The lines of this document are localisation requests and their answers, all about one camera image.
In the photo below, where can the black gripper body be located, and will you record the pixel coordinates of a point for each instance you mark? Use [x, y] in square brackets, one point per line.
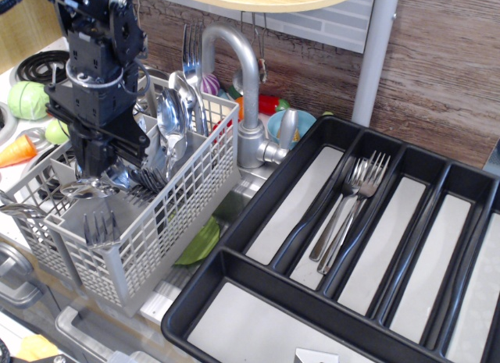
[108, 110]

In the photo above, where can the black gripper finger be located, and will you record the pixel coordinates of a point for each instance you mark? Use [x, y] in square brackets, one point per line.
[93, 149]

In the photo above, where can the steel fork from basket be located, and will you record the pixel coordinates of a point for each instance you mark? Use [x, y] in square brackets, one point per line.
[117, 176]

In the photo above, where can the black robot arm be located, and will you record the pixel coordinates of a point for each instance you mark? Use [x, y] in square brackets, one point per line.
[105, 43]

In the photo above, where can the steel forks cluster in basket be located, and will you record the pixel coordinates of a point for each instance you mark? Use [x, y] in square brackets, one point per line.
[148, 183]

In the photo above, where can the grey plastic cutlery basket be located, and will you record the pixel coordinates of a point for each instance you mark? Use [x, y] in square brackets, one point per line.
[153, 235]

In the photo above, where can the steel fork front compartment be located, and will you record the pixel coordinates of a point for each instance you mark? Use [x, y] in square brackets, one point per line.
[101, 229]

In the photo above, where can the steel spoon outside basket left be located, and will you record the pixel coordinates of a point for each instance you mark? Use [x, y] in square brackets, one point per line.
[23, 211]

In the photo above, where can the tall upright steel fork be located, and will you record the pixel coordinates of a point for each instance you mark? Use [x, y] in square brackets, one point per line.
[192, 70]

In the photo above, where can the steel fork in tray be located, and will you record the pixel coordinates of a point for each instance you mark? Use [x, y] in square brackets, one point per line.
[343, 207]
[361, 184]

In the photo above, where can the black cutlery tray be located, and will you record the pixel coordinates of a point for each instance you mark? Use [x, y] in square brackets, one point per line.
[415, 280]

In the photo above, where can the large steel serving spoon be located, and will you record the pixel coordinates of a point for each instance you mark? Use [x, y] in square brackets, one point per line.
[86, 180]

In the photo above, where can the light green toy fruit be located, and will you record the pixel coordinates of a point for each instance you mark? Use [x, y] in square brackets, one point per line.
[56, 132]

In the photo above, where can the large steel spoon centre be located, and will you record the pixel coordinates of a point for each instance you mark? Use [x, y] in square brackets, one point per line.
[172, 127]

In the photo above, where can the orange toy carrot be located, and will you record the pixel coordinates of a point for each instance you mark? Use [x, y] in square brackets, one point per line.
[20, 150]

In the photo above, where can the black coil stove burner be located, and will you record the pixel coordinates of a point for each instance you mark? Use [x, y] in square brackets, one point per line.
[45, 67]

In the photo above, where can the steel spoon behind centre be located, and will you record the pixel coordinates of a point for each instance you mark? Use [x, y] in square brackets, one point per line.
[177, 82]

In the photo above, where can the green toy cabbage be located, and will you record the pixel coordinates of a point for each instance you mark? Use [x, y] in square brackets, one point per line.
[27, 100]

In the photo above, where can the purple toy onion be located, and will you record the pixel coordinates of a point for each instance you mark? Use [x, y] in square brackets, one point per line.
[210, 84]

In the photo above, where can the green toy leaf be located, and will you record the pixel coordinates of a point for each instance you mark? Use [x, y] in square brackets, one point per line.
[202, 244]

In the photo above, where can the silver toy faucet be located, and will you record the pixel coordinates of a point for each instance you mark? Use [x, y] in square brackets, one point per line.
[253, 149]

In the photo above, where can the red toy pepper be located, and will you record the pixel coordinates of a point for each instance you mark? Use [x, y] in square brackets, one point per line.
[269, 104]

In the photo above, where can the light blue toy bowl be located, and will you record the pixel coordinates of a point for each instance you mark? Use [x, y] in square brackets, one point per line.
[305, 121]

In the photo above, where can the yellow toy item bottom left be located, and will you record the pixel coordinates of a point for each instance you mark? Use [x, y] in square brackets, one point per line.
[34, 348]

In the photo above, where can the hanging wire utensil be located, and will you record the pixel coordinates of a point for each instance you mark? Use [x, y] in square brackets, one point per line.
[258, 36]

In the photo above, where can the white metal post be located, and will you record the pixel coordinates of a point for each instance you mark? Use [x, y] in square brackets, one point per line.
[378, 37]

